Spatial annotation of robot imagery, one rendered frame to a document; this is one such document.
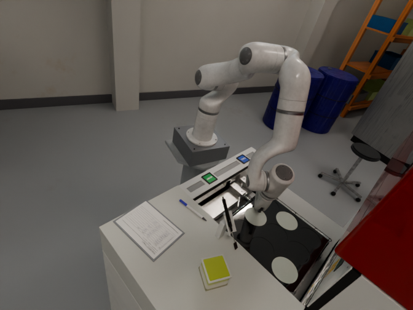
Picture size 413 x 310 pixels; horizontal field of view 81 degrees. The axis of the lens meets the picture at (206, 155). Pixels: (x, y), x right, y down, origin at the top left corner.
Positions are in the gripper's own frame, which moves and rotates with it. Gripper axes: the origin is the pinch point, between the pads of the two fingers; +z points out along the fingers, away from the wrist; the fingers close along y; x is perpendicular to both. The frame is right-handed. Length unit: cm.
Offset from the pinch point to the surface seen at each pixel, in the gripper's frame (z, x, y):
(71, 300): 77, -86, 58
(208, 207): 1.9, -21.6, 6.8
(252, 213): 0.6, -1.4, 4.6
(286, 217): 1.7, 14.4, 1.6
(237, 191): 3.7, -9.5, -5.6
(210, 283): -25.6, -16.8, 38.7
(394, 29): 70, 188, -363
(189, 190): -5.3, -31.3, 4.5
